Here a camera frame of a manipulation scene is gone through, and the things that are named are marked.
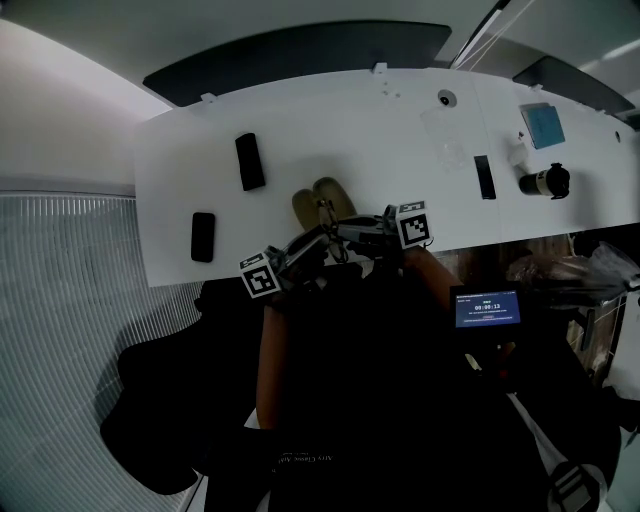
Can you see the person's right forearm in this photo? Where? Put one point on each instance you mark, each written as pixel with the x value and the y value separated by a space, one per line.
pixel 430 270

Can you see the black-framed eyeglasses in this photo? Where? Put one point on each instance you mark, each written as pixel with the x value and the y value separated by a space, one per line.
pixel 328 231

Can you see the long dark divider panel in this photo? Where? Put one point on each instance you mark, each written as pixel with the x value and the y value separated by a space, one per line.
pixel 300 55

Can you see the blue notebook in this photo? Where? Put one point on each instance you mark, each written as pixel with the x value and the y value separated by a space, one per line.
pixel 542 125

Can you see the tan glasses case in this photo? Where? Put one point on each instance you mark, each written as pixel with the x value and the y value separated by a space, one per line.
pixel 335 197

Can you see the crumpled translucent plastic bag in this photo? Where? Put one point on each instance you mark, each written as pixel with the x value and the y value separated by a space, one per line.
pixel 575 270

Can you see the black oblong hard case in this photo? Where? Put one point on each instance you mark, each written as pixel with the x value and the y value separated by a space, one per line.
pixel 249 161

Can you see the small blue screen device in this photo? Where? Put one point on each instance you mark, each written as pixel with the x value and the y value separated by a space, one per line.
pixel 487 310

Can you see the black flat rounded case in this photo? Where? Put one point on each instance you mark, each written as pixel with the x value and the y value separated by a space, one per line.
pixel 203 237

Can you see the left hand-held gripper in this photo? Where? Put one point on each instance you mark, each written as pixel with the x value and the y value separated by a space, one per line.
pixel 260 277

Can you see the black rectangular strip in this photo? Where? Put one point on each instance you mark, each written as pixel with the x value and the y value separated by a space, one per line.
pixel 484 177

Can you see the white divider clip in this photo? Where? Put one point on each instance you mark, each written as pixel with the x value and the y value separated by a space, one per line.
pixel 534 88
pixel 208 98
pixel 380 68

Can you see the person's dark clothed torso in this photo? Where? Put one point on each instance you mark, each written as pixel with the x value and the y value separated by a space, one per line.
pixel 375 400

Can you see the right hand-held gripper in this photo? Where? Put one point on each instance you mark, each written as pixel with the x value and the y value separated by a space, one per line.
pixel 412 226

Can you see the clear plastic bag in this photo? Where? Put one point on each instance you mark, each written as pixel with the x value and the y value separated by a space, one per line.
pixel 445 137

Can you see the black and cream bottle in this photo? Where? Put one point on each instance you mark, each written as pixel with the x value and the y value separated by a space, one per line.
pixel 542 181

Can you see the short dark divider panel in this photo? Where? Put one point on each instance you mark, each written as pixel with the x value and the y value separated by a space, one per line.
pixel 575 82

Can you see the black office chair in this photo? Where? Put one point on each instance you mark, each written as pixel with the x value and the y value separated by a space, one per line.
pixel 160 400

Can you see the small white item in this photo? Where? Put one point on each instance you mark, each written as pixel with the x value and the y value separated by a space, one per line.
pixel 519 150

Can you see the person's left forearm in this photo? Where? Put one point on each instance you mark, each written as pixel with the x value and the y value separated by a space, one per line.
pixel 272 360

